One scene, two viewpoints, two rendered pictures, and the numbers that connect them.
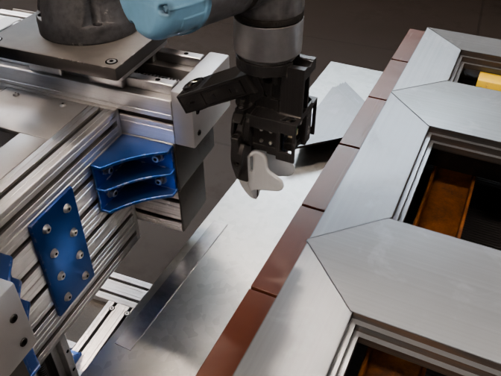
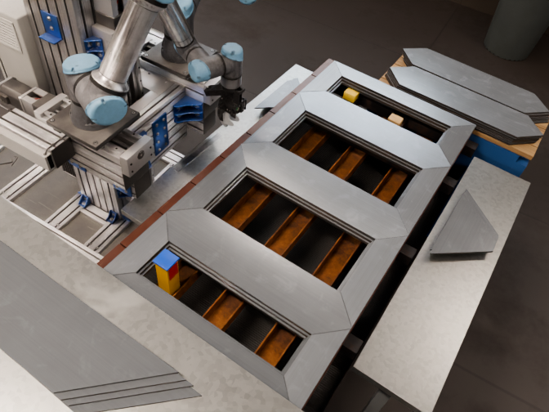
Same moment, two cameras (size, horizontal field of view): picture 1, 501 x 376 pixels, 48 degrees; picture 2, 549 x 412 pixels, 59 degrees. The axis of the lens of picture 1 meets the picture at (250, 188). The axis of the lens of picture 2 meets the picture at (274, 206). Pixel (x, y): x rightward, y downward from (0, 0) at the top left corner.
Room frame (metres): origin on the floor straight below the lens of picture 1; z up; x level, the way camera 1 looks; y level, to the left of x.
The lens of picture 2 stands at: (-0.90, -0.28, 2.21)
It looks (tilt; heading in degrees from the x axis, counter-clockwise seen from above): 50 degrees down; 1
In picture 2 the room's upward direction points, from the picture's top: 9 degrees clockwise
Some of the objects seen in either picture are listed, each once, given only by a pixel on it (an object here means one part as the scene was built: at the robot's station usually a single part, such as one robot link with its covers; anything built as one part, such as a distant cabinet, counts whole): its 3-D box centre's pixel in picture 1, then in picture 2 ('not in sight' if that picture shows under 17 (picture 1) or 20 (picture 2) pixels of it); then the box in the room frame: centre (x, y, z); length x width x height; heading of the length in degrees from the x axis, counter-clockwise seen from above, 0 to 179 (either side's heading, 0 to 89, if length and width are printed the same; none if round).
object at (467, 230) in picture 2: not in sight; (471, 230); (0.37, -1.02, 0.77); 0.45 x 0.20 x 0.04; 155
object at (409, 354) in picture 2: not in sight; (455, 261); (0.23, -0.96, 0.73); 1.20 x 0.26 x 0.03; 155
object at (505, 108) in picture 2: not in sight; (466, 93); (1.20, -1.07, 0.82); 0.80 x 0.40 x 0.06; 65
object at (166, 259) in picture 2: not in sight; (166, 261); (-0.08, 0.05, 0.88); 0.06 x 0.06 x 0.02; 65
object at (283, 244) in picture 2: not in sight; (310, 209); (0.39, -0.39, 0.70); 1.66 x 0.08 x 0.05; 155
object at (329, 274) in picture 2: not in sight; (354, 235); (0.30, -0.58, 0.70); 1.66 x 0.08 x 0.05; 155
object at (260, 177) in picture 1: (262, 179); (228, 121); (0.56, -0.02, 0.94); 0.06 x 0.03 x 0.09; 65
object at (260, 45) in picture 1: (269, 33); (231, 78); (0.58, -0.02, 1.12); 0.08 x 0.08 x 0.05
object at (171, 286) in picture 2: not in sight; (168, 277); (-0.08, 0.05, 0.78); 0.05 x 0.05 x 0.19; 65
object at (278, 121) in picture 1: (272, 101); (232, 98); (0.57, -0.03, 1.04); 0.09 x 0.08 x 0.12; 65
